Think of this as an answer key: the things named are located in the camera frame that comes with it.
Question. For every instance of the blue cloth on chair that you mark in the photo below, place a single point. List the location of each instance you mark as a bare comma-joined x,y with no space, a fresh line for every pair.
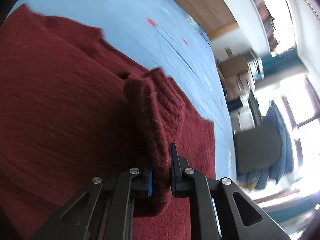
257,180

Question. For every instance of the wooden bed headboard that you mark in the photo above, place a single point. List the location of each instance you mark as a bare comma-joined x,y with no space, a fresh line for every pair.
213,16

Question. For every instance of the teal window curtain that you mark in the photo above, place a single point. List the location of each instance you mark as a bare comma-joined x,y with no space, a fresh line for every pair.
286,60

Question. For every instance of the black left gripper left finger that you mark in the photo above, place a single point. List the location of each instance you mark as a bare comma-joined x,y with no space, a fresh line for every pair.
101,209

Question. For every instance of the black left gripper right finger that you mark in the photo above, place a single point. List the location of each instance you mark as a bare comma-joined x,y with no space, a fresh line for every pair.
219,209

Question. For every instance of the wall bookshelf with books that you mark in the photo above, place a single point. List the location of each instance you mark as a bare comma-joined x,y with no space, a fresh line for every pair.
268,22

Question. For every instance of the dark grey office chair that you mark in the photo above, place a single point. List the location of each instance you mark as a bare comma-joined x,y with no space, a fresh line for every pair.
257,148

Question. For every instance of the dark red knitted sweater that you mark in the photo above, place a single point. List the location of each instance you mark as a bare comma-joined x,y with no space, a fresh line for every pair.
74,108

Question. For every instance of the light blue printed bed sheet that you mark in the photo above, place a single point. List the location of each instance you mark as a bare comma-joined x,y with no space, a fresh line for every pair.
157,34

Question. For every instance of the wooden drawer cabinet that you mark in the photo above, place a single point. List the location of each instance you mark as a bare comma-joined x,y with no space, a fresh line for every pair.
237,77

